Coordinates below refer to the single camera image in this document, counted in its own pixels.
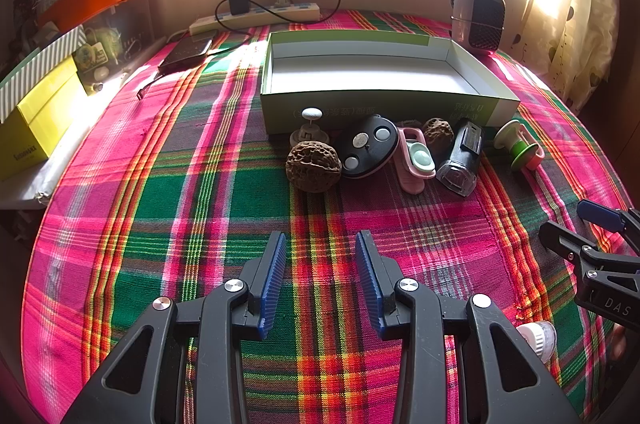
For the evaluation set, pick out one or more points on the black device with clear cap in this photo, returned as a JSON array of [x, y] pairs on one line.
[[462, 154]]

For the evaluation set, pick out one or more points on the clear hook with white knob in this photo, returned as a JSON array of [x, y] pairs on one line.
[[311, 113]]

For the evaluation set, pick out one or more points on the green and white plastic spool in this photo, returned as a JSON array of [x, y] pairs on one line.
[[522, 154]]

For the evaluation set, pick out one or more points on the green and white cardboard box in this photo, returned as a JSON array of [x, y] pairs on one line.
[[375, 74]]

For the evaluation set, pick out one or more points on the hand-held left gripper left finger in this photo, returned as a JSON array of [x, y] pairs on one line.
[[272, 284]]

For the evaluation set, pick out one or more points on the small grey fan heater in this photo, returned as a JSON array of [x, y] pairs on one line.
[[485, 19]]

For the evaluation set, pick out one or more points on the white power strip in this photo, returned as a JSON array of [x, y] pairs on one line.
[[280, 11]]

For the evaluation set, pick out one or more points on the white ribbed plastic cap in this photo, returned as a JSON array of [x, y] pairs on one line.
[[535, 336]]

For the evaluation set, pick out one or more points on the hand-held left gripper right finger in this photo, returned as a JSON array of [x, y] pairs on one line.
[[367, 284]]

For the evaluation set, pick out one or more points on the pink green plaid cloth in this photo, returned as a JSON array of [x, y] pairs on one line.
[[200, 204]]

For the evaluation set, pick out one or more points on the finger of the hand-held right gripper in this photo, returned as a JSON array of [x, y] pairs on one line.
[[597, 211], [560, 239]]

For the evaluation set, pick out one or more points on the yellow cardboard box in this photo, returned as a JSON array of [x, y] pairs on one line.
[[40, 124]]

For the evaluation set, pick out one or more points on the cream dotted curtain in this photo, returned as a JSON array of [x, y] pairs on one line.
[[575, 29]]

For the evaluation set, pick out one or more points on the large dark walnut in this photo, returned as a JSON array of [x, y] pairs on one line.
[[312, 166]]

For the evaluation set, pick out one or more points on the green white striped box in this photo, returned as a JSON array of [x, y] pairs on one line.
[[30, 69]]

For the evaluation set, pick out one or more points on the small brown walnut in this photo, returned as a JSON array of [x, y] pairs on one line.
[[437, 131]]

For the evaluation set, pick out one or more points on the dark glass case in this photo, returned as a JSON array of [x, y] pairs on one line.
[[125, 34]]

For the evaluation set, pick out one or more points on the black oval three-button device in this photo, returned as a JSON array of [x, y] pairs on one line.
[[372, 159]]

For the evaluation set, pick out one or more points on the black smartphone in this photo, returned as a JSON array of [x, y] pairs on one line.
[[185, 54]]

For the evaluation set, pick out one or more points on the pink clip with green pad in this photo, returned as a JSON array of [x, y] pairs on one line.
[[407, 179]]

